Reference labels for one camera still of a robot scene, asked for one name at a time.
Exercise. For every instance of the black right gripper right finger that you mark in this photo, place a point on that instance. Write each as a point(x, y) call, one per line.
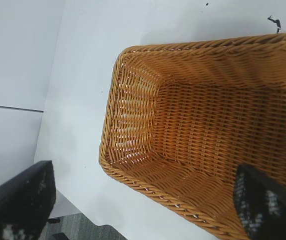
point(270, 212)

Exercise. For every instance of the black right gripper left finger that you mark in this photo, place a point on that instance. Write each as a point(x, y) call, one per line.
point(20, 205)

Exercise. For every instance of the brown wicker basket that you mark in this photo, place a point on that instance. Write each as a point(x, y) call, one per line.
point(207, 125)

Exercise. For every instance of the black chair base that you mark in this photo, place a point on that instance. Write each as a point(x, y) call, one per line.
point(54, 220)

